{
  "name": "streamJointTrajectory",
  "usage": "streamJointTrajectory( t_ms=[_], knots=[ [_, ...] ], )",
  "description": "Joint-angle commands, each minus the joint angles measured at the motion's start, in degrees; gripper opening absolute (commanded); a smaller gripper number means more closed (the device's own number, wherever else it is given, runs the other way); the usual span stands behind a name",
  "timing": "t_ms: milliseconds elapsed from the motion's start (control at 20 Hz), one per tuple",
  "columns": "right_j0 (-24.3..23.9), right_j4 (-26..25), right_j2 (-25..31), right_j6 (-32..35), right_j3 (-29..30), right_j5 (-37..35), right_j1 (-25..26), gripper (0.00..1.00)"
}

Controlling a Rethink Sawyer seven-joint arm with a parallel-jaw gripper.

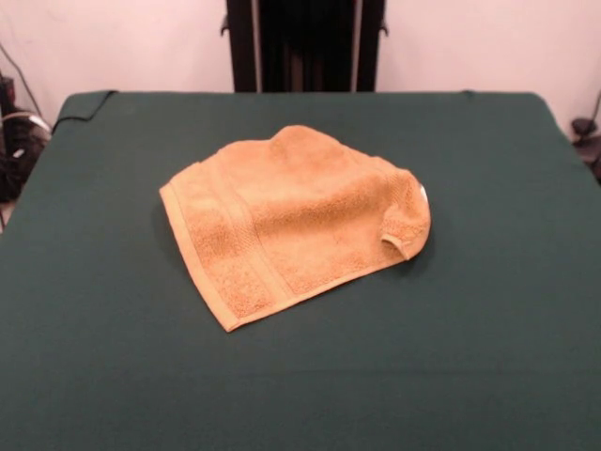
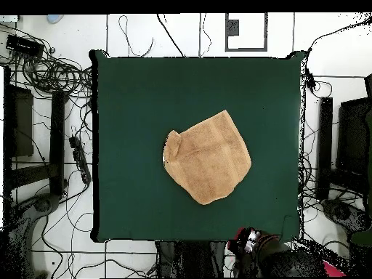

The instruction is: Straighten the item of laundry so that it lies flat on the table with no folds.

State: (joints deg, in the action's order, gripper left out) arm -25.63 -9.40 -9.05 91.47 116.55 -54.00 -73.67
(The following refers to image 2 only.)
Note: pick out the orange terry towel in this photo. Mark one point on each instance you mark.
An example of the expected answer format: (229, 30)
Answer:
(209, 157)

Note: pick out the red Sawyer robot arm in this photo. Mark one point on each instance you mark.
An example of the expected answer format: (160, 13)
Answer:
(279, 261)

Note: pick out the dark green table cloth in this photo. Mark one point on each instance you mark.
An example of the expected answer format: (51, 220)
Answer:
(130, 101)

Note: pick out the black power strip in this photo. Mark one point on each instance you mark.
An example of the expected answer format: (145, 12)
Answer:
(80, 159)

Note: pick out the grey black stand base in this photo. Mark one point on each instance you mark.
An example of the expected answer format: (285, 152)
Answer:
(343, 212)
(42, 205)

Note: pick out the pale blue round object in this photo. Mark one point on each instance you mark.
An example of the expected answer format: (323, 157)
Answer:
(54, 18)

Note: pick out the black electronics box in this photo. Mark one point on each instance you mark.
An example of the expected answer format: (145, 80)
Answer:
(24, 46)

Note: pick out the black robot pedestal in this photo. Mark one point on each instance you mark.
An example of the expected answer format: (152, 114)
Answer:
(191, 258)

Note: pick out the grey rectangular floor frame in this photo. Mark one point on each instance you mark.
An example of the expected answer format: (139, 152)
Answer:
(227, 32)

